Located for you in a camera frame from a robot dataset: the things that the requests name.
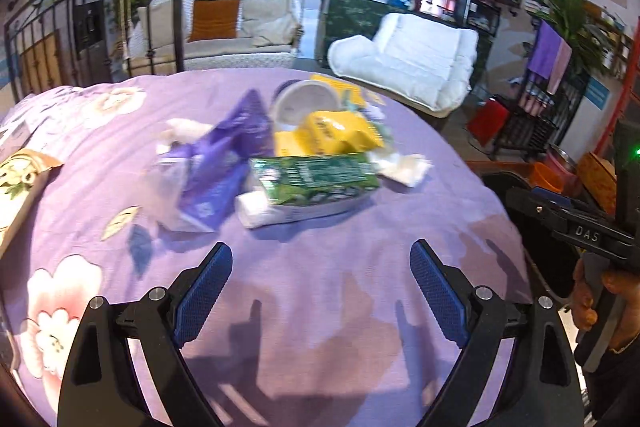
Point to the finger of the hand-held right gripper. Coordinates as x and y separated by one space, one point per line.
530 203

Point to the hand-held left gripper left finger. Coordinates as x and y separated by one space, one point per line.
205 292

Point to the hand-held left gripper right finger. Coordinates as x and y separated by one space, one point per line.
440 297

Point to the clear plastic bag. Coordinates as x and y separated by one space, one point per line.
162 192

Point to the purple plastic packet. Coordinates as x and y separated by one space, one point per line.
230 157

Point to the green printed packet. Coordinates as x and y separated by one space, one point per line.
310 179

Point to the yellow tissue packet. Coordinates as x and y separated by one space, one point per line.
340 132

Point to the white plastic bowl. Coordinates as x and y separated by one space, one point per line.
305 102

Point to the person's right forearm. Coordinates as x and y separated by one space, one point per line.
615 392

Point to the person's right hand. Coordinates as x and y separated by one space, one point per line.
581 292

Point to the pink basin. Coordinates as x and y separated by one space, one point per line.
560 164

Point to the orange box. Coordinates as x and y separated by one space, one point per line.
597 177

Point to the black metal rack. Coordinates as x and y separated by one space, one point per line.
540 122

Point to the red bag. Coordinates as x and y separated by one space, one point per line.
487 122

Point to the purple floral bedsheet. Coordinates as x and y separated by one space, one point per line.
320 257

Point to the pink towel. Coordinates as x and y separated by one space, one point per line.
561 67

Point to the purple towel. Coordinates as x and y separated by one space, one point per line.
545 52

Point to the black display case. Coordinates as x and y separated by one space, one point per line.
482 19

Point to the white padded lounge chair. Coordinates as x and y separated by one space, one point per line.
415 52

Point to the large potted plant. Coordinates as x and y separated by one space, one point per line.
570 12

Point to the white wicker swing sofa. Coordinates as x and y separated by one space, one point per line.
235 57

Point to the green marble-pattern board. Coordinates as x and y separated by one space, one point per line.
355 14

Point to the beige cushion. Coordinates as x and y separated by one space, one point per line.
267 24
160 27

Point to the orange cushion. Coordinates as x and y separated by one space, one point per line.
212 19

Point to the wooden cabinet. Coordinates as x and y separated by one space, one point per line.
42 62

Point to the black cabinet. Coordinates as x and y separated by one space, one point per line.
87 27

